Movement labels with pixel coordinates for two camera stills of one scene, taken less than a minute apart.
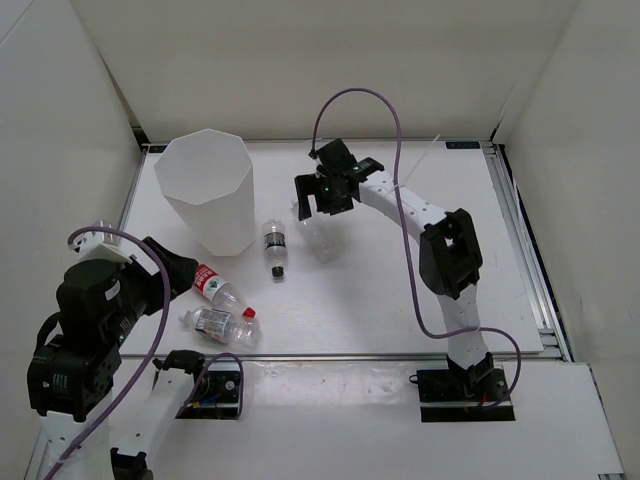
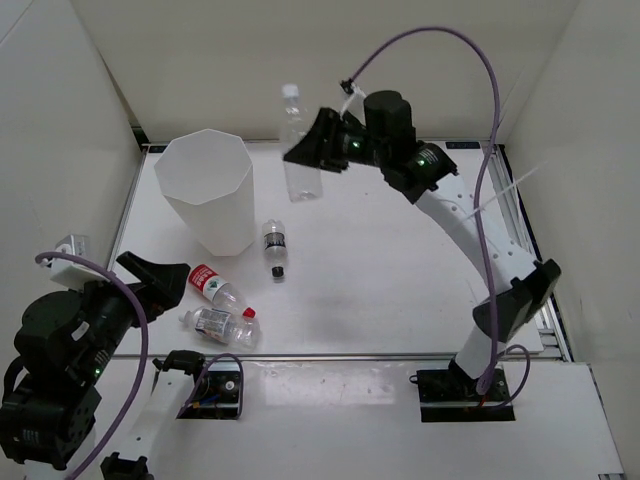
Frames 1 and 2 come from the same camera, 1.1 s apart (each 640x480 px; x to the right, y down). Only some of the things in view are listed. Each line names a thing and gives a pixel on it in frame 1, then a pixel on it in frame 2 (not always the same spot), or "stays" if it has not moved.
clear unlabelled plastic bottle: x=321 y=230 to x=304 y=183
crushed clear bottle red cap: x=223 y=325 stays
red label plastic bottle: x=211 y=285 stays
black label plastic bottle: x=275 y=245 stays
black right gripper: x=309 y=185 to x=311 y=150
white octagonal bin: x=208 y=180 stays
